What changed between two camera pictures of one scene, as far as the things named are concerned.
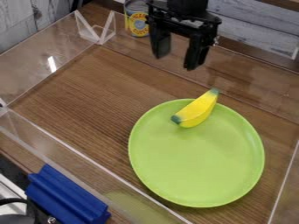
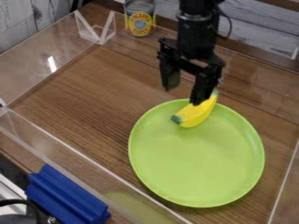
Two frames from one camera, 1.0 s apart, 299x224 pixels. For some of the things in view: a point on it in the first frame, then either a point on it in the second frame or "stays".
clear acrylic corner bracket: x=92 y=32 stays
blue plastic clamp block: x=58 y=197 stays
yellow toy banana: x=198 y=112 stays
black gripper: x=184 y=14 -> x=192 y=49
